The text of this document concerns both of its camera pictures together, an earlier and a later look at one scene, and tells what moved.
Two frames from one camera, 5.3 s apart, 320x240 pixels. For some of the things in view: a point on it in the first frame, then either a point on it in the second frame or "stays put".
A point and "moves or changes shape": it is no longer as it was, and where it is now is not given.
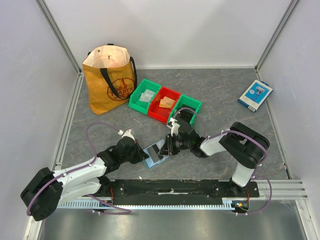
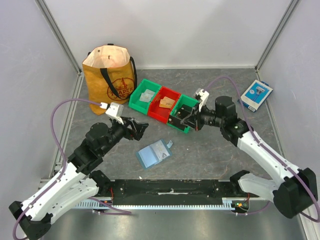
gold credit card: [166, 102] stays put
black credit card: [156, 150] moves or changes shape
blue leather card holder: [153, 152] stays put
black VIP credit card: [185, 115] stays put
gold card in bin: [167, 102] stays put
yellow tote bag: [111, 77] stays put
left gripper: [140, 154] -> [136, 133]
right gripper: [169, 145] -> [195, 119]
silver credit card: [147, 96] stays put
